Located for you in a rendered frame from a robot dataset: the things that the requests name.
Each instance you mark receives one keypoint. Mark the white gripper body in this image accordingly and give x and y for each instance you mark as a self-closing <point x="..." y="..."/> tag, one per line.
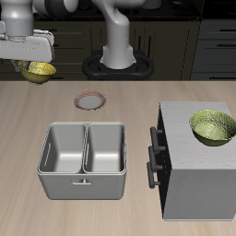
<point x="27" y="50"/>

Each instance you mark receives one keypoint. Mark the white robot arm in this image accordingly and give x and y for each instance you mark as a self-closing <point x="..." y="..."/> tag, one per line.
<point x="118" y="46"/>

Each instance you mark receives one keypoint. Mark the yellow bowl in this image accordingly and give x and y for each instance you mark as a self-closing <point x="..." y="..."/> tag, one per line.
<point x="38" y="75"/>
<point x="212" y="129"/>

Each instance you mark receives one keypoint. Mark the white two-bin basket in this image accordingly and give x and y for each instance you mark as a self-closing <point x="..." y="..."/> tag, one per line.
<point x="83" y="187"/>

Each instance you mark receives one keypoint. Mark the pink-rimmed white plate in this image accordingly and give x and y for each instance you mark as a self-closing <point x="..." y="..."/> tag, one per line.
<point x="90" y="101"/>

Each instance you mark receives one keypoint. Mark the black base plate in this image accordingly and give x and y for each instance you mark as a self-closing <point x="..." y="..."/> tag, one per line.
<point x="92" y="72"/>

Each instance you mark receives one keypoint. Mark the dark kitchen cupboards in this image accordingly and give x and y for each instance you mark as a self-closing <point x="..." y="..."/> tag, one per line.
<point x="172" y="46"/>

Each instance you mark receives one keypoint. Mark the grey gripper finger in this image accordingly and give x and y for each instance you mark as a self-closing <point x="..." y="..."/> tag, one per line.
<point x="15" y="64"/>
<point x="28" y="64"/>

